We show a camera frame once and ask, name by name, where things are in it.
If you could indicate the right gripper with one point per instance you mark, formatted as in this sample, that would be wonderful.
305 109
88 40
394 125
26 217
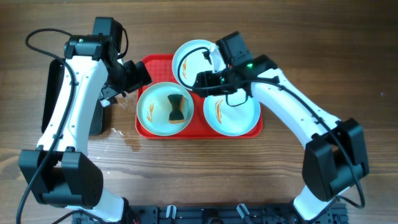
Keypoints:
204 81

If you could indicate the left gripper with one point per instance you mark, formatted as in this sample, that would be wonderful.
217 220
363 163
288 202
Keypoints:
109 92

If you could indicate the light blue plate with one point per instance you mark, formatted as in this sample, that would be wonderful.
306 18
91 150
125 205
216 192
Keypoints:
232 115
153 109
193 57

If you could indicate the green orange sponge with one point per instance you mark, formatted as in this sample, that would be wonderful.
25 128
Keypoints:
176 115

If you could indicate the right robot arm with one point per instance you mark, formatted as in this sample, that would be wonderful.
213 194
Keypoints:
335 157

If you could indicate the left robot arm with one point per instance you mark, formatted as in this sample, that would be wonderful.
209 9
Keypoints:
58 171

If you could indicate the red plastic tray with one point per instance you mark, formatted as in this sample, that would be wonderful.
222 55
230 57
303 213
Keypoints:
159 67

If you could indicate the black water tray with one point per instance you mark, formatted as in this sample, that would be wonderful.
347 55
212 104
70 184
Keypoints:
54 84

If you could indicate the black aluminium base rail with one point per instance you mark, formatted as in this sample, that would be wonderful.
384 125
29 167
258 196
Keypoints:
266 214

